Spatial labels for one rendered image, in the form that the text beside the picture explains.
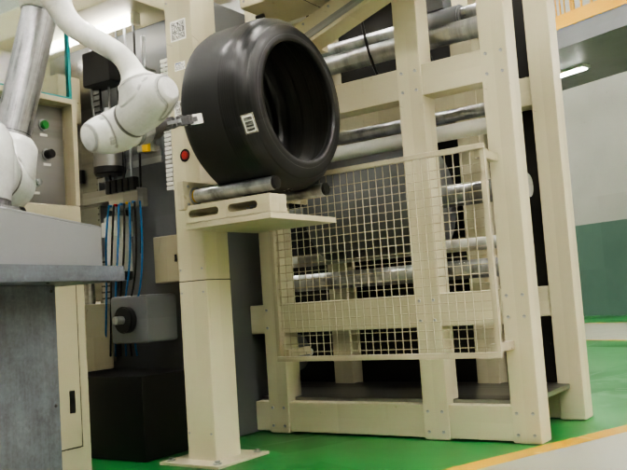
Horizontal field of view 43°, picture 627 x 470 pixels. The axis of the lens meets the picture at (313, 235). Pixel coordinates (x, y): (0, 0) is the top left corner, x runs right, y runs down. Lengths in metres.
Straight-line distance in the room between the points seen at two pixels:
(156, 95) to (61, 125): 0.94
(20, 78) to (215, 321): 1.02
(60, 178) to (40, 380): 0.96
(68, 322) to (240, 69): 1.01
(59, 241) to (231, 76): 0.78
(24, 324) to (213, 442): 0.96
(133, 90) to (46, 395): 0.79
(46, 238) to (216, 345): 0.95
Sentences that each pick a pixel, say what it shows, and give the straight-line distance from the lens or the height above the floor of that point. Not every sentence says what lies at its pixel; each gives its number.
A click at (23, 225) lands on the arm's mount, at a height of 0.75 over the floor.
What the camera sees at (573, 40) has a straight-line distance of 8.68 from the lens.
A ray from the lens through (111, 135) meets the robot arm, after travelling 2.13.
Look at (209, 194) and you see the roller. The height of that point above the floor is 0.89.
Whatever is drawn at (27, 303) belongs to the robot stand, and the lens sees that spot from 2.10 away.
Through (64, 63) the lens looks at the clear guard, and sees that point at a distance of 2.98.
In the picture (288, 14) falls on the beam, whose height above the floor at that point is 1.64.
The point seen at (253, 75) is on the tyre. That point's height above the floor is 1.22.
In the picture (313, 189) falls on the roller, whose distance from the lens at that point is 2.75.
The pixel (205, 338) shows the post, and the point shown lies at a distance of 2.78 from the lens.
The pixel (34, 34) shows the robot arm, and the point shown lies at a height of 1.32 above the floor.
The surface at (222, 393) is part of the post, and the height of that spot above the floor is 0.23.
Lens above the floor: 0.52
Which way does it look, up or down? 5 degrees up
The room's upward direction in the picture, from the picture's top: 4 degrees counter-clockwise
